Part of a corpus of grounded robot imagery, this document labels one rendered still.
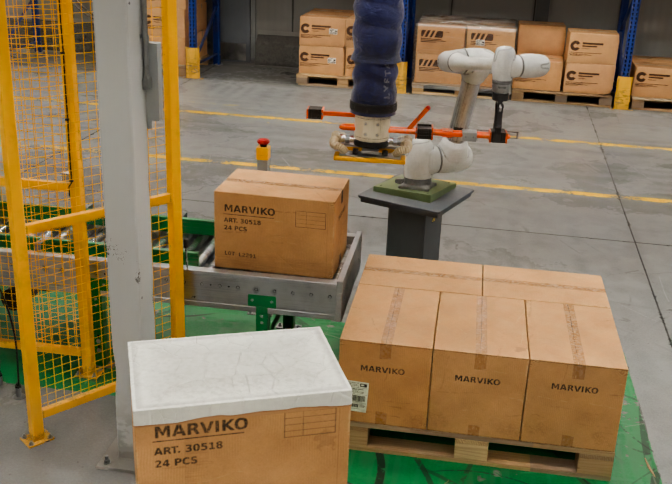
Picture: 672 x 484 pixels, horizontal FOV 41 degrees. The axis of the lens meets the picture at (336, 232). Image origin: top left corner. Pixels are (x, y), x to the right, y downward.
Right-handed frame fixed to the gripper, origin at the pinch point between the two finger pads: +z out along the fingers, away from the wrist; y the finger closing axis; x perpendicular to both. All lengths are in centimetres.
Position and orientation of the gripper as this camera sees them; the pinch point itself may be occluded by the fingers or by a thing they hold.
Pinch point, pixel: (496, 134)
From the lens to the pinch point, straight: 439.6
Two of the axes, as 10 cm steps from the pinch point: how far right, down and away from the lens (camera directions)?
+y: -0.9, 3.4, -9.3
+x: 9.9, 0.7, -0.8
